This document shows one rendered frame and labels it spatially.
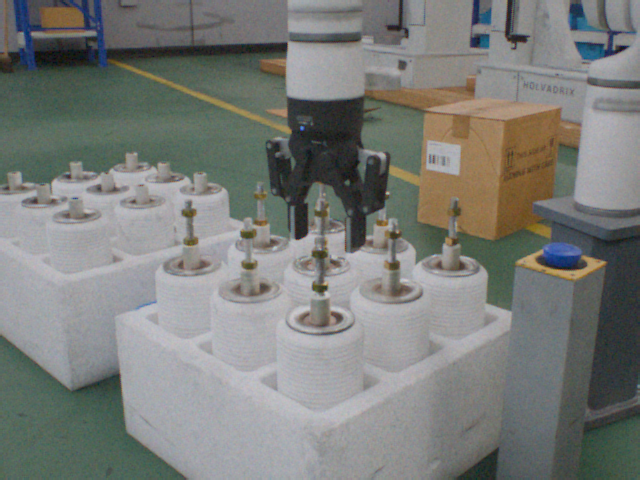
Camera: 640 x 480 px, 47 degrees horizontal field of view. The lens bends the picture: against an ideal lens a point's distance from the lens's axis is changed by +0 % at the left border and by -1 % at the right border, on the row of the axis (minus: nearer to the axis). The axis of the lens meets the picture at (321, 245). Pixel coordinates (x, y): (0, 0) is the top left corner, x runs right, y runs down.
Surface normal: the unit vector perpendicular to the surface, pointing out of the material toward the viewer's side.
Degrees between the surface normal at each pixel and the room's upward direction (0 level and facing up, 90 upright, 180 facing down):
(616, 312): 90
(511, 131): 90
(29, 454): 0
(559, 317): 90
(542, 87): 90
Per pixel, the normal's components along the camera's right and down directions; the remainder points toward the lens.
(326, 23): 0.04, 0.33
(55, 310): -0.72, 0.22
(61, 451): 0.00, -0.95
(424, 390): 0.70, 0.23
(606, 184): -0.46, 0.29
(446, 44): 0.45, 0.29
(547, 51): -0.89, 0.15
